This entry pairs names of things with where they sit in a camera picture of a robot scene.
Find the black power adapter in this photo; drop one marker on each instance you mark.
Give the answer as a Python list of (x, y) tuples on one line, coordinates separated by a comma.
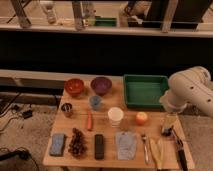
[(27, 114)]

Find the light blue towel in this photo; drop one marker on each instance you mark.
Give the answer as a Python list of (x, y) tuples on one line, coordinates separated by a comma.
[(126, 145)]

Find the small blue cup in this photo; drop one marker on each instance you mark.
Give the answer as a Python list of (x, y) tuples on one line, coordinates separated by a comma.
[(95, 102)]

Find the black handled knife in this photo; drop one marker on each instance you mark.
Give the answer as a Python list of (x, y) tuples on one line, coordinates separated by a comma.
[(180, 151)]

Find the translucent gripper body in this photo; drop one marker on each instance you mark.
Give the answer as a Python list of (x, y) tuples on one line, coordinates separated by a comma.
[(168, 123)]

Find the blue sponge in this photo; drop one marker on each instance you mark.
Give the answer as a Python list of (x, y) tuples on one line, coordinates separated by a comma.
[(57, 145)]

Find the orange carrot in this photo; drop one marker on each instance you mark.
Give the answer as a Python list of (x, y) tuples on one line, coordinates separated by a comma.
[(89, 121)]

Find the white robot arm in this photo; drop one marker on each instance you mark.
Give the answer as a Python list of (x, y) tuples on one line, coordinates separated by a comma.
[(189, 86)]

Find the green plastic tray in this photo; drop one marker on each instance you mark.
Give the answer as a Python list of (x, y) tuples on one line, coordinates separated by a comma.
[(144, 91)]

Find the purple bowl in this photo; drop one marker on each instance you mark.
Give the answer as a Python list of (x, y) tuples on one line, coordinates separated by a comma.
[(101, 85)]

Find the white paper cup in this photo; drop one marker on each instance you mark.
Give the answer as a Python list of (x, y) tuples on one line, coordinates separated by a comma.
[(115, 115)]

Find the small dark metal cup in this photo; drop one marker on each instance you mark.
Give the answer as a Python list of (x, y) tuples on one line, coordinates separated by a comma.
[(66, 108)]

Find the bunch of dark grapes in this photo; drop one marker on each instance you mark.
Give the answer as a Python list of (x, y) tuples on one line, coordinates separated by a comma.
[(77, 146)]

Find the silver spoon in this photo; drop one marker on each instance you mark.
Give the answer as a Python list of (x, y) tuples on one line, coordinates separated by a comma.
[(144, 139)]

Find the red bowl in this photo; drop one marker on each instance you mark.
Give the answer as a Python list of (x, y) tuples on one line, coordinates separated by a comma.
[(74, 87)]

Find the red yellow apple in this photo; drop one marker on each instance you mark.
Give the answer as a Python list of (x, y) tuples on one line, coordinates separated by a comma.
[(141, 118)]

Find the black remote control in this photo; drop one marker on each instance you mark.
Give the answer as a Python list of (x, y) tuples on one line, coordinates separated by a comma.
[(99, 146)]

